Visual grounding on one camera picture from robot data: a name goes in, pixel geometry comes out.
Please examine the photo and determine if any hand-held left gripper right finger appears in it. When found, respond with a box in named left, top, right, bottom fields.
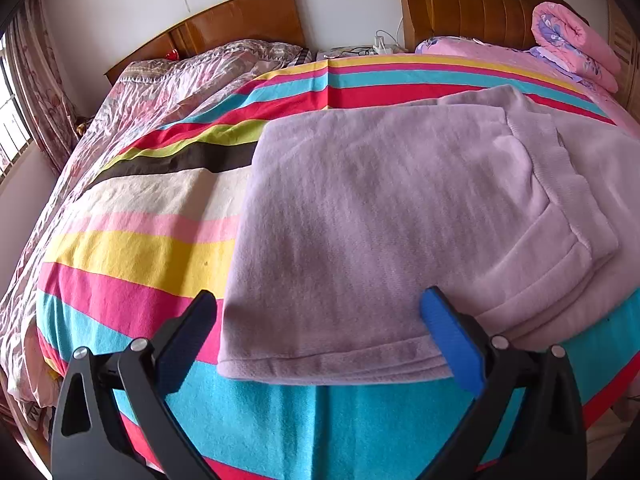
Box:
left=414, top=286, right=589, bottom=480

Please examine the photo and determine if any purple floral pillow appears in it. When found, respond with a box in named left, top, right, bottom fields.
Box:
left=414, top=36, right=483, bottom=57

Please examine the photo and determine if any window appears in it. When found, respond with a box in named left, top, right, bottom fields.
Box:
left=0, top=35, right=37, bottom=178

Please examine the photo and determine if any ribbed wooden headboard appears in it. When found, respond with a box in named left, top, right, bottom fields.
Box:
left=396, top=0, right=591, bottom=53

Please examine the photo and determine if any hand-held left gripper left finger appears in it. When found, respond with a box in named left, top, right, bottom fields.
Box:
left=50, top=289, right=222, bottom=480

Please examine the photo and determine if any nightstand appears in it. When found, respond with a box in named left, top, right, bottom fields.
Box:
left=315, top=45, right=410, bottom=63

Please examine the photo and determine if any pink floral curtain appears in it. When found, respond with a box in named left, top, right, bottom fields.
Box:
left=4, top=0, right=83, bottom=178

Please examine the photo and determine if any striped blanket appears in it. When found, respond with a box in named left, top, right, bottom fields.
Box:
left=36, top=52, right=640, bottom=480

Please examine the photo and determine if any rolled pink quilt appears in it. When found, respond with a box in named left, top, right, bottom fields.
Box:
left=530, top=1, right=623, bottom=94

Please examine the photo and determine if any flat wooden headboard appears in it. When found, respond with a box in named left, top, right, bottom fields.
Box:
left=103, top=0, right=307, bottom=86

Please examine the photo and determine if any pink bedsheet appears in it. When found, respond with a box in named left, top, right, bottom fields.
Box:
left=430, top=40, right=640, bottom=126

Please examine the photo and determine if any white charger cable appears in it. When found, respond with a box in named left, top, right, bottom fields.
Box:
left=374, top=16, right=407, bottom=52

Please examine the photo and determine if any pink floral quilt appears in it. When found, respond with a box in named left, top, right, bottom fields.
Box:
left=0, top=39, right=314, bottom=413

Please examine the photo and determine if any light wooden wardrobe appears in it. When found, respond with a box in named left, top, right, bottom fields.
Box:
left=604, top=0, right=640, bottom=113

